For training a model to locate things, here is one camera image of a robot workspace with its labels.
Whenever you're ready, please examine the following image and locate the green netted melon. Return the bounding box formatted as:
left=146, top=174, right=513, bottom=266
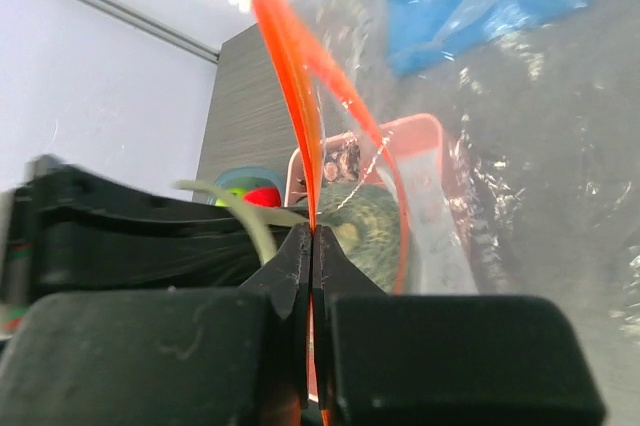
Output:
left=172, top=178, right=404, bottom=295

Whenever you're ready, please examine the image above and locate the clear zip top bag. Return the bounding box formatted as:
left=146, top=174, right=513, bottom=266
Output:
left=229, top=0, right=639, bottom=425

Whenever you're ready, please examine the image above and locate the pink divided organizer tray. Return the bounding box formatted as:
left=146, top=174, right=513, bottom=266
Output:
left=284, top=113, right=476, bottom=297

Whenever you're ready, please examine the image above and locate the rose pattern rolled sock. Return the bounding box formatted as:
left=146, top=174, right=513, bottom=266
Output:
left=322, top=138, right=361, bottom=186

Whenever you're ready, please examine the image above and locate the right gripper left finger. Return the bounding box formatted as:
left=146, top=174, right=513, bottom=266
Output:
left=1, top=225, right=311, bottom=425

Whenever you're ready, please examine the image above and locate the green apple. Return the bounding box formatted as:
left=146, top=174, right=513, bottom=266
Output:
left=214, top=187, right=248, bottom=207

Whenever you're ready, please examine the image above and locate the teal plastic fruit bin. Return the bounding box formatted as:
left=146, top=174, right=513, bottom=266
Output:
left=214, top=166, right=285, bottom=207

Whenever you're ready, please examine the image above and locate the red pepper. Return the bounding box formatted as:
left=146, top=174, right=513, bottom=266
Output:
left=243, top=186, right=282, bottom=207

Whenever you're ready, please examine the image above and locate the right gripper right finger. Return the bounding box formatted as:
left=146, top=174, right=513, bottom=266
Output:
left=312, top=227, right=606, bottom=425

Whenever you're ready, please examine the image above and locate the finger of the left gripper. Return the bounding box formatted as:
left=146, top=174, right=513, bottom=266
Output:
left=1, top=156, right=308, bottom=336

